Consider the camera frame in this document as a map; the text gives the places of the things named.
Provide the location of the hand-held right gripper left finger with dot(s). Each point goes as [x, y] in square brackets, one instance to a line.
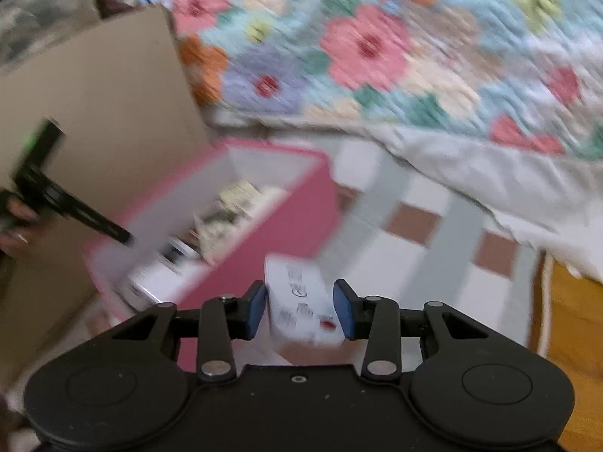
[256, 310]

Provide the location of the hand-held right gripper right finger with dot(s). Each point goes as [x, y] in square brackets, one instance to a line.
[343, 310]

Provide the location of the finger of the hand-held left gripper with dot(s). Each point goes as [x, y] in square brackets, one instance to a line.
[96, 223]

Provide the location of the white labelled carton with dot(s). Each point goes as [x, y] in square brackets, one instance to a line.
[301, 301]

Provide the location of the pink cardboard box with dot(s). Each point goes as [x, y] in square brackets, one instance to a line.
[292, 216]

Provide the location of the person's left hand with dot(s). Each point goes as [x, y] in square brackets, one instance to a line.
[16, 230]

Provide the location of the small white box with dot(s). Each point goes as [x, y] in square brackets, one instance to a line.
[155, 282]

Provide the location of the pale printed packet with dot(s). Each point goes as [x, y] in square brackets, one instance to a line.
[235, 216]

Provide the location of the grey white checkered sheet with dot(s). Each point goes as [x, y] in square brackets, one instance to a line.
[424, 254]

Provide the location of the large beige cardboard box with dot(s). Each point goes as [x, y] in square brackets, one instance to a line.
[117, 103]

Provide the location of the grey patterned cloth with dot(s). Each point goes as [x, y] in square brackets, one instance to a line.
[42, 14]

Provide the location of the floral quilt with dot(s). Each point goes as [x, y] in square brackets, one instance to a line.
[367, 42]

